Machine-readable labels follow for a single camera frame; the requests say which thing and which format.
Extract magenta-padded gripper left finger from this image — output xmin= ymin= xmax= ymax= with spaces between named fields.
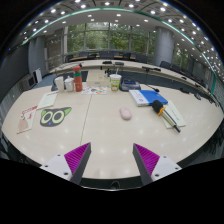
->
xmin=39 ymin=142 xmax=92 ymax=186

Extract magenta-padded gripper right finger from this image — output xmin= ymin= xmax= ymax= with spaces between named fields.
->
xmin=132 ymin=143 xmax=183 ymax=186

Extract pink computer mouse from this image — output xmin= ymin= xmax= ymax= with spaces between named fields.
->
xmin=119 ymin=106 xmax=133 ymax=121

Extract cat-face mouse pad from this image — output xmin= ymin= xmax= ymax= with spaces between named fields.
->
xmin=39 ymin=106 xmax=73 ymax=128

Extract red and white booklet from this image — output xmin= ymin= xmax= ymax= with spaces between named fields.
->
xmin=16 ymin=105 xmax=39 ymax=135

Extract white printed document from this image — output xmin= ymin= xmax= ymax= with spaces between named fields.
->
xmin=36 ymin=91 xmax=58 ymax=111

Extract blue and white book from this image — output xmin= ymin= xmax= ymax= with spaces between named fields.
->
xmin=128 ymin=89 xmax=169 ymax=108

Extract dark conference microphone unit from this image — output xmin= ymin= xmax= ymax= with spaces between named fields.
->
xmin=50 ymin=78 xmax=60 ymax=92
xmin=119 ymin=79 xmax=160 ymax=93

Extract white lidded mug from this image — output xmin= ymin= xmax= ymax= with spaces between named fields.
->
xmin=64 ymin=76 xmax=75 ymax=93

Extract colourful sticker sheet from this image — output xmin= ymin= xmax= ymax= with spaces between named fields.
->
xmin=81 ymin=86 xmax=108 ymax=96

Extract red thermos bottle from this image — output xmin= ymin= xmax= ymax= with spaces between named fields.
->
xmin=72 ymin=65 xmax=84 ymax=93

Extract white standing board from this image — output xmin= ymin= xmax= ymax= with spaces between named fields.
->
xmin=34 ymin=68 xmax=44 ymax=84

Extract beige cardboard box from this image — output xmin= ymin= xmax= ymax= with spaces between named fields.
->
xmin=85 ymin=69 xmax=111 ymax=88

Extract paper drink cup with straw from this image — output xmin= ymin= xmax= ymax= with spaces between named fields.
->
xmin=109 ymin=68 xmax=123 ymax=92

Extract dark office chairs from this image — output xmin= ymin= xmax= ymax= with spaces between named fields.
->
xmin=66 ymin=49 xmax=209 ymax=88

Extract long curved conference desk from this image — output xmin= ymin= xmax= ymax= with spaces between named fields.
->
xmin=49 ymin=58 xmax=214 ymax=98

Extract ceiling lights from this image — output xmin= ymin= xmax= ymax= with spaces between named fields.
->
xmin=19 ymin=0 xmax=224 ymax=76

